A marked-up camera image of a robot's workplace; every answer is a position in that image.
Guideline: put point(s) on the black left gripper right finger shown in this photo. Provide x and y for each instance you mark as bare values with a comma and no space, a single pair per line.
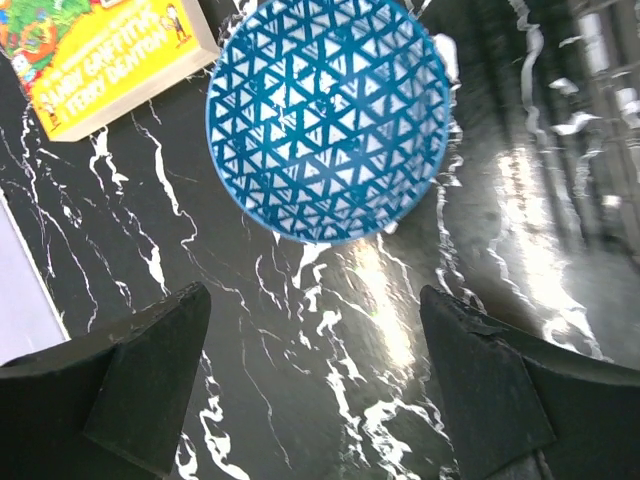
518,407

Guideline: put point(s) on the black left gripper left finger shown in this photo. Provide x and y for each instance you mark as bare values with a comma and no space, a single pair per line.
110,404

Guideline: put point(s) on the blue triangle patterned bowl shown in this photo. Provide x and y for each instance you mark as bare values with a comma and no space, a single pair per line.
327,120

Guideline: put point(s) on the orange green paperback book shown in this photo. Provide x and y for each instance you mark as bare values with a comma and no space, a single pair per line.
83,64

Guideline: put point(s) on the wire dish rack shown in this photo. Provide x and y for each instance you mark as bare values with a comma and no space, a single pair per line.
598,45

